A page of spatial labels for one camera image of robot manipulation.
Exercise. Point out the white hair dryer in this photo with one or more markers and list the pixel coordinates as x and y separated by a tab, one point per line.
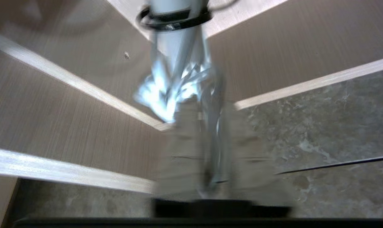
175	44

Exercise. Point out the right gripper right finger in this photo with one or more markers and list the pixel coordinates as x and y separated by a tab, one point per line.
248	171

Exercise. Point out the wooden drawer with cutout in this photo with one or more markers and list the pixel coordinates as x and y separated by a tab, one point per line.
52	110

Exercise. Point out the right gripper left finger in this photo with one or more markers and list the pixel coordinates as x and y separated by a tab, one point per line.
185	152

